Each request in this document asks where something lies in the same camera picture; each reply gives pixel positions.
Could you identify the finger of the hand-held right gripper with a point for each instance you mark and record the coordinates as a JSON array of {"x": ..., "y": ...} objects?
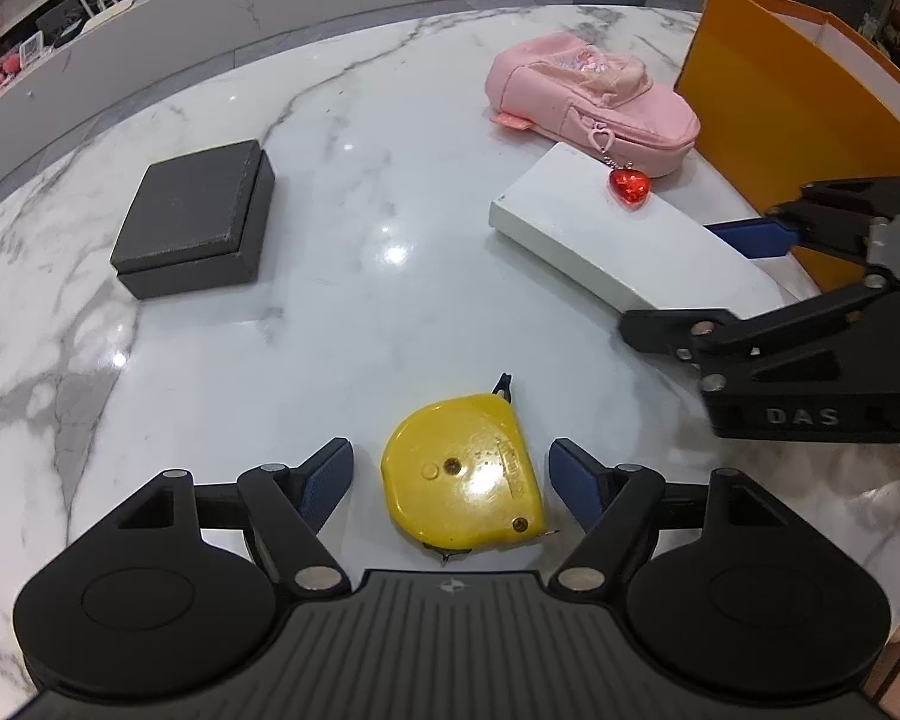
[
  {"x": 757, "y": 236},
  {"x": 757, "y": 337}
]

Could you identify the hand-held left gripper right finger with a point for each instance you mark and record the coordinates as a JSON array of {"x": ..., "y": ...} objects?
[{"x": 574, "y": 480}]

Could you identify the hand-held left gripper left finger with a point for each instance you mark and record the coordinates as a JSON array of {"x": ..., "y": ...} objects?
[{"x": 326, "y": 480}]

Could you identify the yellow tape measure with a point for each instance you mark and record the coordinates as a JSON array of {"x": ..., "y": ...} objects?
[{"x": 457, "y": 480}]

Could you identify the orange paper bag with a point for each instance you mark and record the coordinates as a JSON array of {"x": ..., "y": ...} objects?
[{"x": 757, "y": 90}]

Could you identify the white box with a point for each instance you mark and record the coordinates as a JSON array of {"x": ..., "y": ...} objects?
[{"x": 607, "y": 240}]

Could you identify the red heart charm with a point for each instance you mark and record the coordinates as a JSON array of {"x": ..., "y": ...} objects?
[{"x": 630, "y": 186}]

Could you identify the pink mini backpack pouch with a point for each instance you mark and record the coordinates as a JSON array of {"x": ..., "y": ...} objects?
[{"x": 570, "y": 90}]

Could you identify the dark grey flat box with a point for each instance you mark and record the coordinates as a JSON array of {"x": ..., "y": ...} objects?
[{"x": 187, "y": 217}]

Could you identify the white marble tv console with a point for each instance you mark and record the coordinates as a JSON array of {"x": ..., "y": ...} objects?
[{"x": 270, "y": 7}]

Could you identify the small white display frame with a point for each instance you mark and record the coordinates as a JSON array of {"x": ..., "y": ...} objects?
[{"x": 32, "y": 52}]

